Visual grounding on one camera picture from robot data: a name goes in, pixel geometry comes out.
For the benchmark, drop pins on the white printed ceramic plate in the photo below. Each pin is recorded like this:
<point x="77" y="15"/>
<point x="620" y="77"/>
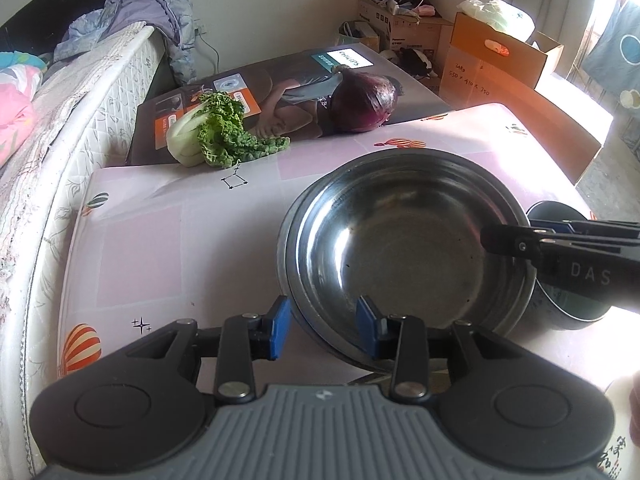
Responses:
<point x="620" y="440"/>

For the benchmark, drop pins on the large flat printed carton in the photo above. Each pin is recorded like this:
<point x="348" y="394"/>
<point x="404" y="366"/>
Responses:
<point x="280" y="90"/>

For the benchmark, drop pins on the orange cardboard box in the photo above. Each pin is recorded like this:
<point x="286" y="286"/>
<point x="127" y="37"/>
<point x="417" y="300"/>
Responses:
<point x="485" y="67"/>

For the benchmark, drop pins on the blue grey jacket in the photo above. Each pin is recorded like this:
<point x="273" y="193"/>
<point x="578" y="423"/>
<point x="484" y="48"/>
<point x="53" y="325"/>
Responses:
<point x="150" y="15"/>

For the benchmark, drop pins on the hanging blue patterned quilt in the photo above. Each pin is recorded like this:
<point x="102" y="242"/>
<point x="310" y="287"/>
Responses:
<point x="615" y="55"/>

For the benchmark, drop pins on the open brown cardboard box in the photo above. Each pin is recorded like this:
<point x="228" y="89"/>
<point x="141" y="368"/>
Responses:
<point x="405" y="22"/>

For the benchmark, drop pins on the flat white carton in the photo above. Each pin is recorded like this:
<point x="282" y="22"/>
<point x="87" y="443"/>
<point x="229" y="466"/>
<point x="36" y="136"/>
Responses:
<point x="555" y="120"/>

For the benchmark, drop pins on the purple cabbage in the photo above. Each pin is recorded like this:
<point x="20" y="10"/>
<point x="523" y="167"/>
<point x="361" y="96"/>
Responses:
<point x="362" y="102"/>

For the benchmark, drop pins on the white plastic bag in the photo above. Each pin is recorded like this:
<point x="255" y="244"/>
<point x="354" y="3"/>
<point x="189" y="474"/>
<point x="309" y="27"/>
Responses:
<point x="495" y="15"/>

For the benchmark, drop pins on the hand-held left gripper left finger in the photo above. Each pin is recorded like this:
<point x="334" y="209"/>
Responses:
<point x="280" y="327"/>

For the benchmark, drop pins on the pink blanket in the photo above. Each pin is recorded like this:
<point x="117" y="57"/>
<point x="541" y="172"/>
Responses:
<point x="15" y="105"/>

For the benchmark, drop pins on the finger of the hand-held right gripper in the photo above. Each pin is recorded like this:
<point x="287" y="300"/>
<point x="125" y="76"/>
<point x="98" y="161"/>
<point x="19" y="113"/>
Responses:
<point x="505" y="240"/>
<point x="600" y="227"/>

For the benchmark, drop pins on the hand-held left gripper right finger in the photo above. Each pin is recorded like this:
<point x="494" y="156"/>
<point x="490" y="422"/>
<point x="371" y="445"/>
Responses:
<point x="365" y="325"/>

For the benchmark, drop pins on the white quilted mattress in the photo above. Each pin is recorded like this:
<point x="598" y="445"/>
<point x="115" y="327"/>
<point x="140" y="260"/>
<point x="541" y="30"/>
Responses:
<point x="80" y="125"/>

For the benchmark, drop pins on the napa cabbage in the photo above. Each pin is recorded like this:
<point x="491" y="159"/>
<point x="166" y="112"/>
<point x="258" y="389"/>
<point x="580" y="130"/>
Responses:
<point x="220" y="130"/>

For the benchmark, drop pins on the dark teal ceramic bowl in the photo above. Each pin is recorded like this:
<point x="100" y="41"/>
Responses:
<point x="565" y="310"/>

